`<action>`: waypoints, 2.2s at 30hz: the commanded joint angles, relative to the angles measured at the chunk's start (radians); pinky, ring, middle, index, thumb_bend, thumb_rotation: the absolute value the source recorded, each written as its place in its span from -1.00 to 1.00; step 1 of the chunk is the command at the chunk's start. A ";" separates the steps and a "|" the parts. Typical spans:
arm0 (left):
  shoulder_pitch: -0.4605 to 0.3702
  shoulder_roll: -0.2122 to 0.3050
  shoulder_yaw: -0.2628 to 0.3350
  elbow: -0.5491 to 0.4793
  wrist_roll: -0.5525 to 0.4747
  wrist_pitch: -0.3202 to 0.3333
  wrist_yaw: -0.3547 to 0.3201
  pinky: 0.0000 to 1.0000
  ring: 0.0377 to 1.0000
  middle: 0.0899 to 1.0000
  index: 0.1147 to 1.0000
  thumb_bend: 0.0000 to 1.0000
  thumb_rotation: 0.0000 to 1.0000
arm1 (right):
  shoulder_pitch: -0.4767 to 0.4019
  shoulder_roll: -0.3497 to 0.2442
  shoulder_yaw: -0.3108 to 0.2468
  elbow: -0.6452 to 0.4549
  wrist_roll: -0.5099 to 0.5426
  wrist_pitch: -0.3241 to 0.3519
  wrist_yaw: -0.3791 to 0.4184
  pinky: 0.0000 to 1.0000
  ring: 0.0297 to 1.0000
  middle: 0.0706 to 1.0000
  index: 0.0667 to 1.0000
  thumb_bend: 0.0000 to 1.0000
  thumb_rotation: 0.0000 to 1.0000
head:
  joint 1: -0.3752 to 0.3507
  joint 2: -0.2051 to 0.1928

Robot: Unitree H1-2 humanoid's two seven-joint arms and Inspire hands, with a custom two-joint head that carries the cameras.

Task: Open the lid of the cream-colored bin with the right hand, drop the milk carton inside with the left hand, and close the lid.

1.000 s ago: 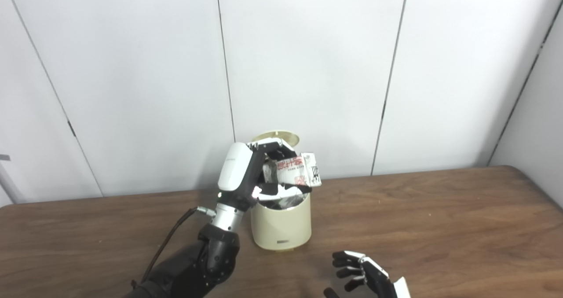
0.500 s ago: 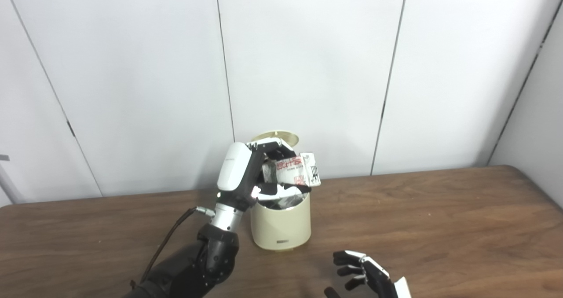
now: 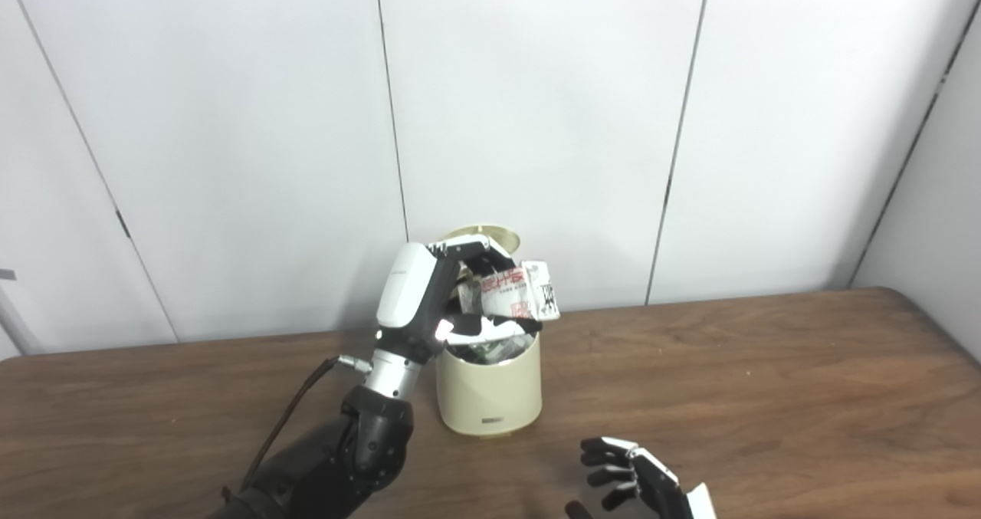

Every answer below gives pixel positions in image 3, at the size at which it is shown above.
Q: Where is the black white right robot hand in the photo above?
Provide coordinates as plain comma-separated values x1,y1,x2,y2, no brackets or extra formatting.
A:
565,436,717,519

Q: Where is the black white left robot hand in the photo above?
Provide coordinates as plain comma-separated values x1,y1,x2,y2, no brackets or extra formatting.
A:
376,235,545,365

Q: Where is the cream round bin lid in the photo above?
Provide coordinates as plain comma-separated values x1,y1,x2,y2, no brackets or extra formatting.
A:
441,225,522,267

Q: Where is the white green milk carton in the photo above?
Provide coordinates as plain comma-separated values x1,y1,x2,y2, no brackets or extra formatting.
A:
477,260,561,340

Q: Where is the cream-colored trash bin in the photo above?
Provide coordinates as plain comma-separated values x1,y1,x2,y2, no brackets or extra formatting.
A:
435,270,543,437

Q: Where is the white wall corner post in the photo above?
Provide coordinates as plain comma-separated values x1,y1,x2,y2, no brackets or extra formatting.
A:
0,281,43,356

